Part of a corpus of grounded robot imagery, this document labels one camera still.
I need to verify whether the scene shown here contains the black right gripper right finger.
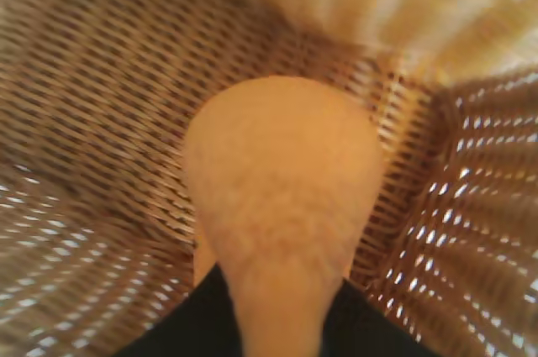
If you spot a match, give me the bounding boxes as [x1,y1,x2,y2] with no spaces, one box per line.
[317,279,432,357]

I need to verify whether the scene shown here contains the brown woven wicker basket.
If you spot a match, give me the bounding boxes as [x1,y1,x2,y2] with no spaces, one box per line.
[0,0,538,357]

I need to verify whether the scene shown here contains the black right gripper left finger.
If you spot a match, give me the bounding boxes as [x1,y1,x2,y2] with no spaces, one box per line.
[112,265,253,357]

